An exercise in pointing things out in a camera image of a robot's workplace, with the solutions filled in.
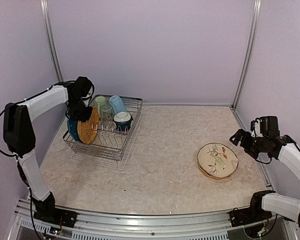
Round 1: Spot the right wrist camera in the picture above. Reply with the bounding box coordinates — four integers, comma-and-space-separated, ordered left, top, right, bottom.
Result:
250, 117, 262, 137

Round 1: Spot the teal and white bowl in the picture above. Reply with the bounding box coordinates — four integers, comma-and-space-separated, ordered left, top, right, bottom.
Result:
113, 111, 133, 132

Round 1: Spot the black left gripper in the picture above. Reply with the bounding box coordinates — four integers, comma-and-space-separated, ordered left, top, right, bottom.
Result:
68, 96, 94, 122

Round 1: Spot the cream bird pattern plate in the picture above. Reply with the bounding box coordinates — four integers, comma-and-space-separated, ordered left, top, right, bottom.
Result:
197, 142, 239, 177

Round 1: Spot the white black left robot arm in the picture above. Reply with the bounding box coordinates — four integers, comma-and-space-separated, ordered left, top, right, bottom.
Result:
0, 76, 95, 223

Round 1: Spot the steel wire dish rack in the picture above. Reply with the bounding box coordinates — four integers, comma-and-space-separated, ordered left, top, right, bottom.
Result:
62, 96, 143, 162

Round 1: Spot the aluminium frame post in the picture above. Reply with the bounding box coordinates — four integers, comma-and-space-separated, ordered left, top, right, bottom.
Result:
232, 0, 262, 111
39, 0, 64, 82

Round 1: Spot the left aluminium frame post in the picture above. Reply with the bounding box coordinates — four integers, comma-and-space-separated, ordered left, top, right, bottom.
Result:
39, 0, 64, 82

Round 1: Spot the light green mug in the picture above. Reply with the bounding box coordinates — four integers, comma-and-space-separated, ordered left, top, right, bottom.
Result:
94, 95, 108, 116

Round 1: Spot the clear glass cup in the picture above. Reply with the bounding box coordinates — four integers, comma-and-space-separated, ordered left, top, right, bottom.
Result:
100, 104, 113, 122

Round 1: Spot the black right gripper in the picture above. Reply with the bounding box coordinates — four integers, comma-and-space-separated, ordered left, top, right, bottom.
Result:
230, 129, 269, 159

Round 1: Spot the light blue faceted cup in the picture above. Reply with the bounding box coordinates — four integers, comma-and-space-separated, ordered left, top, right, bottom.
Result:
108, 95, 127, 115

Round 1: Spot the yellow polka dot plate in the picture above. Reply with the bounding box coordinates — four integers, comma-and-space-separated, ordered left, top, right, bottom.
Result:
198, 165, 238, 181

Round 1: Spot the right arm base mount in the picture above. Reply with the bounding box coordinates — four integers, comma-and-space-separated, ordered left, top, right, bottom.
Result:
229, 207, 273, 227

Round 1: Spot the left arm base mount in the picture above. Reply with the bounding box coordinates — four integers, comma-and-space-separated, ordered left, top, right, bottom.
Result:
33, 208, 78, 228

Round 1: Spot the blue plate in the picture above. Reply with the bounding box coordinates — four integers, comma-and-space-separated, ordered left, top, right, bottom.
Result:
67, 119, 82, 143

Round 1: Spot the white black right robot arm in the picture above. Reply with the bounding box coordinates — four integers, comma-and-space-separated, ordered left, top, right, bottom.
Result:
229, 116, 300, 228

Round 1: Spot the front aluminium rail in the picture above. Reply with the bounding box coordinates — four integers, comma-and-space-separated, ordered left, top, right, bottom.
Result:
4, 198, 300, 240

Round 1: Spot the right aluminium frame post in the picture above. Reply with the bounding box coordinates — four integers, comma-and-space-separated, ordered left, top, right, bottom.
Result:
232, 0, 262, 111

